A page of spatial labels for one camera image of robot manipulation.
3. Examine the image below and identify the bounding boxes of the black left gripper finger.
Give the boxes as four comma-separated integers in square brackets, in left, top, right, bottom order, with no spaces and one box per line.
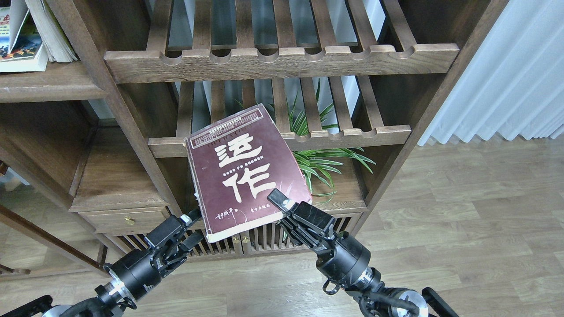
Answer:
[181,232,204,252]
[181,207,201,225]

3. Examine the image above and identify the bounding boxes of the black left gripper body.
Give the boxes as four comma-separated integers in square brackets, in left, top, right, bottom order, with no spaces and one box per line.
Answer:
[105,215,191,301]

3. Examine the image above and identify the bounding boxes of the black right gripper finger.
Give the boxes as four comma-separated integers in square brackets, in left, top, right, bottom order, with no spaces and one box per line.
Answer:
[267,188,299,213]

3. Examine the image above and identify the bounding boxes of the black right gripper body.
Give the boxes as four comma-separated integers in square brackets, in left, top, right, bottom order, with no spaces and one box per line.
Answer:
[280,201,372,287]

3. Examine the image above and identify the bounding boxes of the maroon book white characters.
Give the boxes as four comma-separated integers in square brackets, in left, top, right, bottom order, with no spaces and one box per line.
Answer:
[185,104,312,243]

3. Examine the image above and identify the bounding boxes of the yellow cover book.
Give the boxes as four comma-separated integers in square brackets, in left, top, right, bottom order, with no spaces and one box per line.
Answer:
[24,0,78,63]

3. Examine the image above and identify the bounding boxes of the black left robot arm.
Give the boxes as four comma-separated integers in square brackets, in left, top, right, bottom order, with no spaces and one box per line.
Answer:
[6,209,204,317]

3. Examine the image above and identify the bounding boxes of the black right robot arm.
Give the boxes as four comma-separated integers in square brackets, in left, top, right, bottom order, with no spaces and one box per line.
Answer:
[268,189,456,317]

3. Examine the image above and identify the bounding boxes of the green spider plant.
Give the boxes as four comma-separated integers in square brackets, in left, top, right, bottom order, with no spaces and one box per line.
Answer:
[288,84,375,203]

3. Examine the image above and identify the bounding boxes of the brass drawer knob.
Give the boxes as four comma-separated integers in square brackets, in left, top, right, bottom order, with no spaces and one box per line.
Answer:
[124,216,135,225]

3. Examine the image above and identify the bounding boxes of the dark wooden bookshelf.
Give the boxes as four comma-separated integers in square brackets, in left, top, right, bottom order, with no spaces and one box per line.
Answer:
[1,0,508,258]

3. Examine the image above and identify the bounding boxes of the white pleated curtain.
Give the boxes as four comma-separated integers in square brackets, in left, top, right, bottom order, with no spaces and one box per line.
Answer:
[418,0,564,146]

